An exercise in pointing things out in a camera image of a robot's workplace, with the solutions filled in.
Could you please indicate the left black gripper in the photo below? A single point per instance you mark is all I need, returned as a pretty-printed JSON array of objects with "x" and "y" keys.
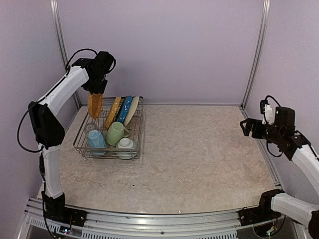
[{"x": 100, "y": 89}]

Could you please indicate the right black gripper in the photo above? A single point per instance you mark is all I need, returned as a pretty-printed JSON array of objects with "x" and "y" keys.
[{"x": 250, "y": 122}]

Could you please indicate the yellow dotted plate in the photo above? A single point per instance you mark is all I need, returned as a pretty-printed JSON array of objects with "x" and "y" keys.
[
  {"x": 112, "y": 113},
  {"x": 94, "y": 105}
]

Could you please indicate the blue dotted plate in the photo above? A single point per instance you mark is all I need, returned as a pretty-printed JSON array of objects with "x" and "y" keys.
[{"x": 124, "y": 108}]

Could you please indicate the cream speckled plate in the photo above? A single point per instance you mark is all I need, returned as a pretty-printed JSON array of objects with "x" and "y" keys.
[{"x": 132, "y": 109}]

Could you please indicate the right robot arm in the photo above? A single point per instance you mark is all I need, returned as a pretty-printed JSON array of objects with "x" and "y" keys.
[{"x": 298, "y": 150}]

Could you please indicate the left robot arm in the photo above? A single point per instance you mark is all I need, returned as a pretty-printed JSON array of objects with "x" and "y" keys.
[{"x": 89, "y": 74}]

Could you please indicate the clear drinking glass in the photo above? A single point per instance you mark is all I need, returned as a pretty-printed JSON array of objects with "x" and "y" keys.
[{"x": 90, "y": 127}]

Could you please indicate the green ceramic mug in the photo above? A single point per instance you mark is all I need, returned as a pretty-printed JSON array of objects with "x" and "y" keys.
[{"x": 115, "y": 133}]

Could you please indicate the light blue mug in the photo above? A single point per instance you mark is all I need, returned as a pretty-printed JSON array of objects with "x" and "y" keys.
[{"x": 96, "y": 143}]

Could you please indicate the white patterned bowl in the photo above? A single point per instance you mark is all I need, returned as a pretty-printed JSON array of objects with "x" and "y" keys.
[{"x": 126, "y": 149}]

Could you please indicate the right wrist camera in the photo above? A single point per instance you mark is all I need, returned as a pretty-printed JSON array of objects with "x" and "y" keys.
[{"x": 267, "y": 112}]

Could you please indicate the metal wire dish rack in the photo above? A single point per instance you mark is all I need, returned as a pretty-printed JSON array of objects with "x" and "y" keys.
[{"x": 134, "y": 127}]

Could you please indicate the left aluminium frame post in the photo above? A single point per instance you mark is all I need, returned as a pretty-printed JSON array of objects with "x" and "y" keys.
[{"x": 58, "y": 30}]

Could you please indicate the aluminium frame post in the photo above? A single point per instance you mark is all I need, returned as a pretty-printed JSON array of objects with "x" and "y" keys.
[
  {"x": 58, "y": 30},
  {"x": 257, "y": 53}
]

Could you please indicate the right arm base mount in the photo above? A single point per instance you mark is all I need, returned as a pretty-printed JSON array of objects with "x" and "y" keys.
[{"x": 255, "y": 215}]

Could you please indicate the aluminium front rail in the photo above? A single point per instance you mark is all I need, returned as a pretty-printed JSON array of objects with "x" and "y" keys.
[{"x": 101, "y": 224}]

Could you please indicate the right aluminium frame post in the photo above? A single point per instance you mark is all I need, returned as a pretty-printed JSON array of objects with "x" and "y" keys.
[{"x": 257, "y": 53}]

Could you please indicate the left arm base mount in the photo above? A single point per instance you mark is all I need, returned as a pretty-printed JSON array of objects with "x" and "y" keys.
[{"x": 70, "y": 216}]

